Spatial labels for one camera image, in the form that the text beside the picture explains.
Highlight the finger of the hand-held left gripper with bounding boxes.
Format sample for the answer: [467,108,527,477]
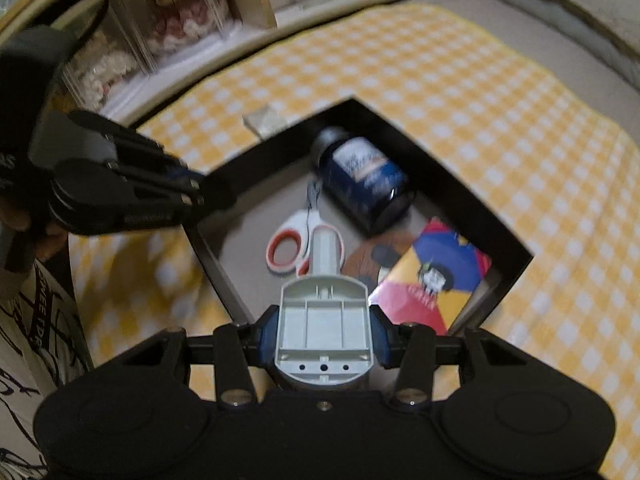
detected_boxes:
[70,110,207,187]
[117,172,206,218]

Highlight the white and orange scissors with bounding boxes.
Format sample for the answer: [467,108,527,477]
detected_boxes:
[265,210,346,277]

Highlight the yellow checked cloth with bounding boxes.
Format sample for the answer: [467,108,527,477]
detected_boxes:
[67,2,640,480]

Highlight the dark blue pill bottle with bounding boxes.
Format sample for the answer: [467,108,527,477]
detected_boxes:
[310,127,416,235]

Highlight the white printed garment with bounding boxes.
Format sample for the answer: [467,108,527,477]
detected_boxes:
[0,260,93,480]

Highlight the person's left hand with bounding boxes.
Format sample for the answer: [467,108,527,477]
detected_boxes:
[0,197,68,263]

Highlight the small white eraser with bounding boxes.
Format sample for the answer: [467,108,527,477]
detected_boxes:
[242,105,287,138]

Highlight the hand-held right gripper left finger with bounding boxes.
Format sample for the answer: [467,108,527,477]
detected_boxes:
[120,305,281,406]

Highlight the wooden shelf unit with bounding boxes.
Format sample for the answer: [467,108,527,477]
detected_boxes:
[0,0,488,126]

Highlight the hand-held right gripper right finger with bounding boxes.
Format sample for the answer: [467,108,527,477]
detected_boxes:
[367,305,531,406]

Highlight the round panda coaster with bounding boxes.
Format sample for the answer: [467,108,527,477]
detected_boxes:
[342,237,416,291]

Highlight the black cardboard box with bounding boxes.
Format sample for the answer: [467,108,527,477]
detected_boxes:
[182,94,535,346]

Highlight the red and blue card box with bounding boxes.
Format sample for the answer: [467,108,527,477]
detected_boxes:
[367,216,493,336]

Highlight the clear display case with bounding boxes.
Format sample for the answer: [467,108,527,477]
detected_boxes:
[60,25,146,111]
[107,0,236,73]

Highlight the grey plastic device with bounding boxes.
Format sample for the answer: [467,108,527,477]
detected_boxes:
[272,225,376,393]

